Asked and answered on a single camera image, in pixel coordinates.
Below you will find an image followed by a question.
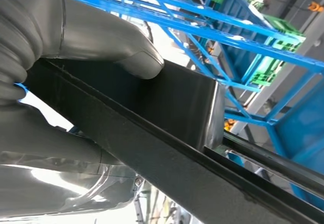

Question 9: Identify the blue steel shelf rack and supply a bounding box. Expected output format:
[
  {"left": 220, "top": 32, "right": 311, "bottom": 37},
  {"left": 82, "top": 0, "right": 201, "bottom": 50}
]
[
  {"left": 174, "top": 0, "right": 256, "bottom": 82},
  {"left": 15, "top": 0, "right": 324, "bottom": 213}
]

